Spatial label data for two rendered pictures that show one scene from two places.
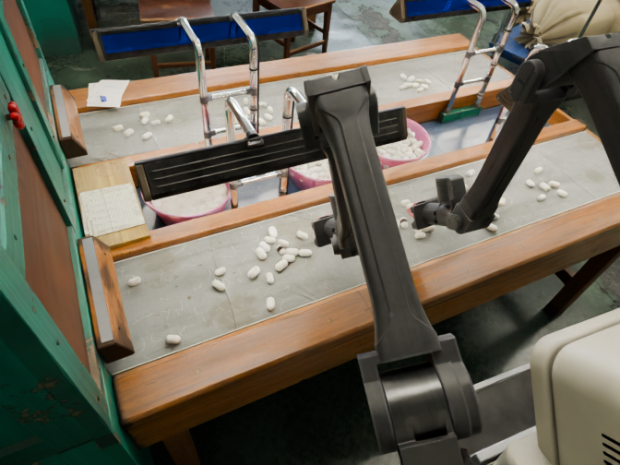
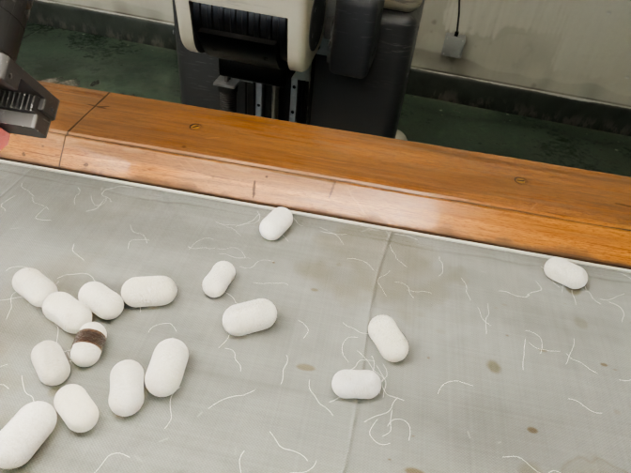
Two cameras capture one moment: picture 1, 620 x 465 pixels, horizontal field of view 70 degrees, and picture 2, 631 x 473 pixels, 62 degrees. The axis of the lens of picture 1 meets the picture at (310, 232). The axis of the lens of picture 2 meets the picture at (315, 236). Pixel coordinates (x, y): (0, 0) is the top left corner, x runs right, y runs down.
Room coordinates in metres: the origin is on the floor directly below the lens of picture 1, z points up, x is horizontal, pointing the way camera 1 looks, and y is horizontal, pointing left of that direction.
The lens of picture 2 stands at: (0.82, 0.30, 1.03)
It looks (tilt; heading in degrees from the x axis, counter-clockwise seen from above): 41 degrees down; 217
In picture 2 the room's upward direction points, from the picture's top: 7 degrees clockwise
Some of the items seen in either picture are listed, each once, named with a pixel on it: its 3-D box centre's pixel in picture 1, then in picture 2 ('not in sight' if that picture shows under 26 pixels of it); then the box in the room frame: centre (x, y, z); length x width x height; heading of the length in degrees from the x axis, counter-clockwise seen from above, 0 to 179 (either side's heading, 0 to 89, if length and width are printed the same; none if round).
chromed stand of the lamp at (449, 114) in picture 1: (465, 56); not in sight; (1.69, -0.50, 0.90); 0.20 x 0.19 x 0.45; 121
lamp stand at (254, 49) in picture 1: (221, 98); not in sight; (1.18, 0.33, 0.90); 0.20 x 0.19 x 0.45; 121
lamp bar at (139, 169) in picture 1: (283, 144); not in sight; (0.77, 0.08, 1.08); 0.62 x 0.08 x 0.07; 121
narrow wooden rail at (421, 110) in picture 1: (339, 129); not in sight; (1.38, -0.06, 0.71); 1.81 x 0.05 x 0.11; 121
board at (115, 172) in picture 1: (109, 201); not in sight; (0.81, 0.56, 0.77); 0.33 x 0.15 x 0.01; 31
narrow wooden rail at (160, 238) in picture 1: (386, 185); not in sight; (1.10, -0.23, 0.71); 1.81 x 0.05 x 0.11; 121
